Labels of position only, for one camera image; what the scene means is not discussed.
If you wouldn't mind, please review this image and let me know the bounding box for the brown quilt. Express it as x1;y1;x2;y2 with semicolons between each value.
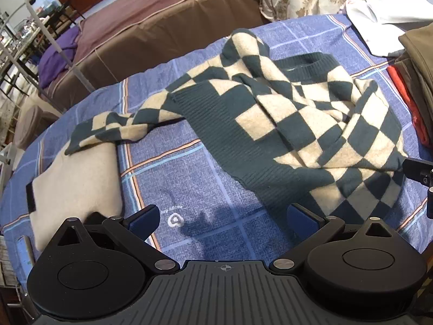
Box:
37;0;271;109

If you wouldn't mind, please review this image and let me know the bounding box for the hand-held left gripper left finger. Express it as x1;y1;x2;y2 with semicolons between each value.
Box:
47;204;181;274

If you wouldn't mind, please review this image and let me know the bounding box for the brown round stool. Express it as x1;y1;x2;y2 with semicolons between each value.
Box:
14;103;60;150

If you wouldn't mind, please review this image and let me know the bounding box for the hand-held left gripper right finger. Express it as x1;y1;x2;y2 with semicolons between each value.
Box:
269;203;404;273

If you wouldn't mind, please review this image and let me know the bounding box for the blue plaid bed sheet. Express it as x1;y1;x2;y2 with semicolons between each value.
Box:
0;14;433;278

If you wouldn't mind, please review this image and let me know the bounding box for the white metal tube frame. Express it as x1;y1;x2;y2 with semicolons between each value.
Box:
0;0;97;116

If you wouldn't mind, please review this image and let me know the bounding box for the olive brown folded garment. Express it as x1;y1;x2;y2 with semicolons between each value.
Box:
394;22;433;116

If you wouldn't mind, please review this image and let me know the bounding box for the purple cloth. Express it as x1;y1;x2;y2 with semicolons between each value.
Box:
38;27;82;89

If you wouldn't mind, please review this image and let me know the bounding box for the orange red folded garment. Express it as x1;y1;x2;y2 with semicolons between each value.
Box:
387;64;433;146

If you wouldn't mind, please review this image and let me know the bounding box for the folded beige garment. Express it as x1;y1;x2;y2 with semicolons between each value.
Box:
26;142;124;253

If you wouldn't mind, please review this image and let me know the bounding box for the green and cream checkered sweater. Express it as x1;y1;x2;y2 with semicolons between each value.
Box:
64;29;410;232

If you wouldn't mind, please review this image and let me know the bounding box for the white garment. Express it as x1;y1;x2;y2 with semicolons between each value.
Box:
345;0;433;58

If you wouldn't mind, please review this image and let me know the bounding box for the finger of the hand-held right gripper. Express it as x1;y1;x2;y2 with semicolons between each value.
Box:
402;157;433;187

